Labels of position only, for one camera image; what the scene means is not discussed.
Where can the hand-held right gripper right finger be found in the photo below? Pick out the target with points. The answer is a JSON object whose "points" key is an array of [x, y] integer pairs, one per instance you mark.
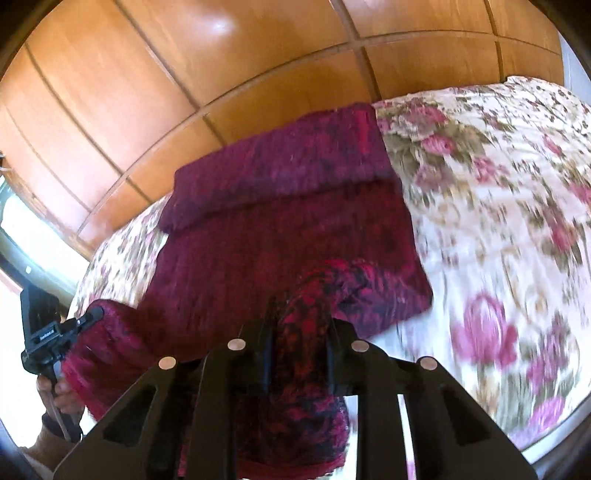
{"points": [[364, 378]]}

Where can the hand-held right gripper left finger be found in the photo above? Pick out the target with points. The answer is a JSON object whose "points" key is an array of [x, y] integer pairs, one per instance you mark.
{"points": [[231, 378]]}

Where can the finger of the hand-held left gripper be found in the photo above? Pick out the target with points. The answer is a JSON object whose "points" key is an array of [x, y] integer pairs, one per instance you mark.
{"points": [[90, 317]]}

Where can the dark red floral knit garment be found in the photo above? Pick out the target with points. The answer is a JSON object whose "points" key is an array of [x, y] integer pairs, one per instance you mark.
{"points": [[277, 240]]}

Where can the person's left forearm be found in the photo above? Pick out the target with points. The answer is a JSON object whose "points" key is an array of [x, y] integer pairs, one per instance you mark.
{"points": [[46, 443]]}

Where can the person's left hand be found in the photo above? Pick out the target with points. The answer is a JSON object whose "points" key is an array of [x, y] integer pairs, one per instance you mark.
{"points": [[67, 398]]}

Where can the window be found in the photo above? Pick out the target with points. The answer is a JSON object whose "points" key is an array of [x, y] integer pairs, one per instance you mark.
{"points": [[27, 230]]}

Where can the floral bedspread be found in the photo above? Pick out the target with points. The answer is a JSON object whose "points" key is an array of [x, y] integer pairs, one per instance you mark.
{"points": [[498, 207]]}

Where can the wooden wardrobe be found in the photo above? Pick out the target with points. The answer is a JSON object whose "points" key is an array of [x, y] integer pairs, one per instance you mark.
{"points": [[138, 92]]}

